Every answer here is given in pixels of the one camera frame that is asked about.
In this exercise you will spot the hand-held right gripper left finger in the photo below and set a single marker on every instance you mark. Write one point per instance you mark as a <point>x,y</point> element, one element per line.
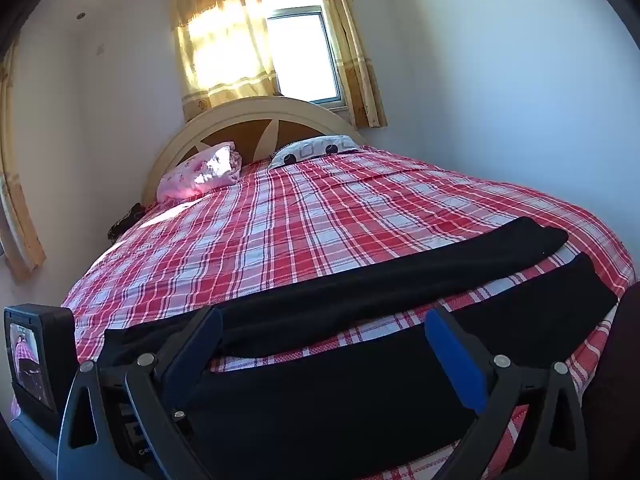
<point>195,355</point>

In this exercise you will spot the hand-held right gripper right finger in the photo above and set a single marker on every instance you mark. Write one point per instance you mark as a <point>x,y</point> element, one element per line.
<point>455,360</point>

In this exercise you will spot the black pants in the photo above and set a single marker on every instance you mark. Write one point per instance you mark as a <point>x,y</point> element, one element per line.
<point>350,385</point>

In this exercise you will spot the yellow curtain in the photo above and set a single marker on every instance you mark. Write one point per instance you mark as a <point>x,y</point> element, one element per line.
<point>350,45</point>
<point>220,45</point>
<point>20,220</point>

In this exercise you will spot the dark cloth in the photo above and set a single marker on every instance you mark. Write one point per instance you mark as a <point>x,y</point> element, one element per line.
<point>615,385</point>
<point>125,220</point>

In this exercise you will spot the red plaid bed sheet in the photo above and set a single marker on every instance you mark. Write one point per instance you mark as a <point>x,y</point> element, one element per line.
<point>300,225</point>

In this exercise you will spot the pink floral pillow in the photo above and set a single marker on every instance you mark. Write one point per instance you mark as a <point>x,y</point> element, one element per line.
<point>205,172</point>

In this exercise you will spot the white patterned pillow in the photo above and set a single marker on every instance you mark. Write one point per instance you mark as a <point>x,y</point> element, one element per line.
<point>310,150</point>

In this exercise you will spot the cream wooden headboard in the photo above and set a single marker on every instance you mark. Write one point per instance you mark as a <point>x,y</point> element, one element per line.
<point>225,120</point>

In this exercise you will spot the window with grey frame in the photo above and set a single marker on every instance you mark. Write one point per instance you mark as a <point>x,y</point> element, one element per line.
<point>300,55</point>

